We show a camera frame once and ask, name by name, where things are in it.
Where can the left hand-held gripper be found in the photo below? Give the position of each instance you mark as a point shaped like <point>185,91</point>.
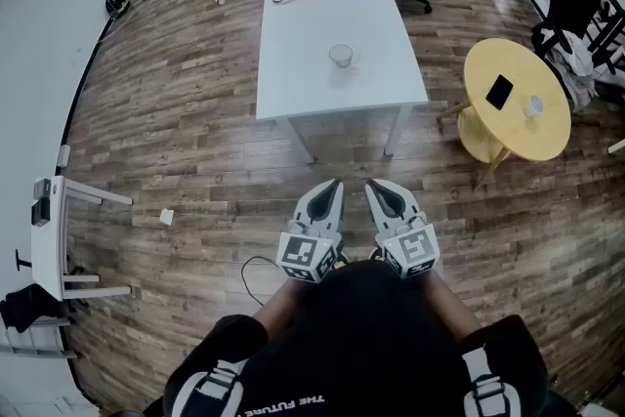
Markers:
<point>298,254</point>

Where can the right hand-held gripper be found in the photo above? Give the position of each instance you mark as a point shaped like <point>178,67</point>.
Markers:
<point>412,249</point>

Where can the white ceramic mug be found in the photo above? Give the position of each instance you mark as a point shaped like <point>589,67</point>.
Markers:
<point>533,106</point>

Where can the person's left forearm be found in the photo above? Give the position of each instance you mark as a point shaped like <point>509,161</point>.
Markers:
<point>278,307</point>

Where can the person's right forearm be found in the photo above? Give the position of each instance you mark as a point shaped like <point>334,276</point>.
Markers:
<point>451,307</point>

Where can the person's yellow black shoe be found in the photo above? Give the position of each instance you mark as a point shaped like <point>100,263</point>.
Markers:
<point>339,262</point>
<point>375,254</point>

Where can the person's black t-shirt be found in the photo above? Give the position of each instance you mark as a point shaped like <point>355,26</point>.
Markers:
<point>366,346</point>

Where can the white paper scrap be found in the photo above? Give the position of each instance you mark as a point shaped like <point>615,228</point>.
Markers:
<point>167,217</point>

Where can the clear glass mug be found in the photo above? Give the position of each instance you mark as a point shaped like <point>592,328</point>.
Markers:
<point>342,56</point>

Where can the black smartphone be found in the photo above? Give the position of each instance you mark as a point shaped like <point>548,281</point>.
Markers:
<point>499,92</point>

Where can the long white table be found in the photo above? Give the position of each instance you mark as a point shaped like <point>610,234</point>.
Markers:
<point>332,24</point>

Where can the white clothes heap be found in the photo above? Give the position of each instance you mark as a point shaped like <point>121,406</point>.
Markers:
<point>573,68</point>

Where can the small white side table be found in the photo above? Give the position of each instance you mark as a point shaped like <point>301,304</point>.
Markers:
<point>49,239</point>

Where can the black high-back mesh chair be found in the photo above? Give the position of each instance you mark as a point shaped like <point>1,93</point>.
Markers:
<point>573,0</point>

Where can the black device box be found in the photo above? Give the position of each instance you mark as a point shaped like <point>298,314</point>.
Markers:
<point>41,210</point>

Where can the black helmet with green trim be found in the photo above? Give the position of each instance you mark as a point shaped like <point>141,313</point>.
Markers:
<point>117,4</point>

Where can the black stand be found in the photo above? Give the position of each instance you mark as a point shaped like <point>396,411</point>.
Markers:
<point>22,261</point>

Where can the black cloth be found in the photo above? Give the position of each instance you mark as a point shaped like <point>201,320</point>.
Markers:
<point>29,305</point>

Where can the white wall outlet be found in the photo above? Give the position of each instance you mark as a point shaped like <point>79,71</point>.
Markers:
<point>63,156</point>

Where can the white chair frame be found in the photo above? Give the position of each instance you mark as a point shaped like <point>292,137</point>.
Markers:
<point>39,346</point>

